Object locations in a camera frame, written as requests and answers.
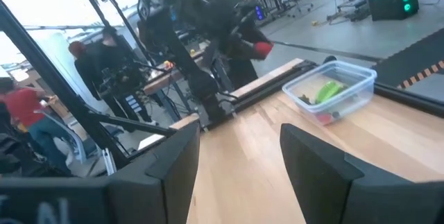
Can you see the person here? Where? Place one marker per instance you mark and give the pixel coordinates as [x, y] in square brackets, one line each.
[118, 61]
[85, 71]
[27, 109]

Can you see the clear plastic tupperware container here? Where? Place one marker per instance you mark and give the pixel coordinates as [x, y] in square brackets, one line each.
[360, 88]

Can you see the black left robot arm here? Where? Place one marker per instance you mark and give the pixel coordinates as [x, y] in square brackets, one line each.
[194, 71]

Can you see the black hazard-striped floor mat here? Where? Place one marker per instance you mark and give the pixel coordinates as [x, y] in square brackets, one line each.
[412, 61]

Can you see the red toy strawberry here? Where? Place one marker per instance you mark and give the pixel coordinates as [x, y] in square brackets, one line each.
[324, 118]

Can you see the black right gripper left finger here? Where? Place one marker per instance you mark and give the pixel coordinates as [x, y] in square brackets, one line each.
[163, 189]

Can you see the light green toy vegetable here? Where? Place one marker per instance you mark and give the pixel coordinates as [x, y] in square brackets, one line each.
[327, 91]

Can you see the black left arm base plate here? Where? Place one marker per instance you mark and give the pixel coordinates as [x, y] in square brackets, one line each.
[222, 116]

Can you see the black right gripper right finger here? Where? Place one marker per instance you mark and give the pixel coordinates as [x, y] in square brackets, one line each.
[329, 189]

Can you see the wooden workbench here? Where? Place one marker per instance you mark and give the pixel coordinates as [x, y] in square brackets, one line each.
[163, 76]

